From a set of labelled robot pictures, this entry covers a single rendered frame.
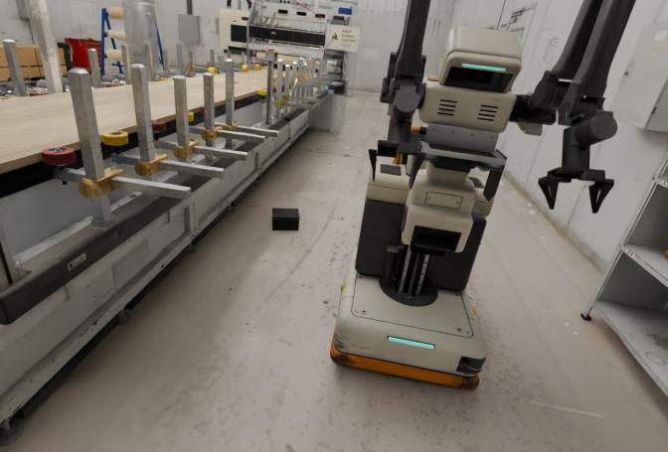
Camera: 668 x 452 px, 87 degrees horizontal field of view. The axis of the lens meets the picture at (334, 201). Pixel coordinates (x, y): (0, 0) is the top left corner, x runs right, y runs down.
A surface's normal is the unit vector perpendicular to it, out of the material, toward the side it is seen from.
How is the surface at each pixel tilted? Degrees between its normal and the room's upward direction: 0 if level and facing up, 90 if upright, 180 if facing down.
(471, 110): 98
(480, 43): 43
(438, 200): 98
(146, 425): 0
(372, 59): 90
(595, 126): 62
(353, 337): 90
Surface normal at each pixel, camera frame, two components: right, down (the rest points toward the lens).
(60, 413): 0.11, -0.91
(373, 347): -0.15, 0.38
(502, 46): -0.01, -0.41
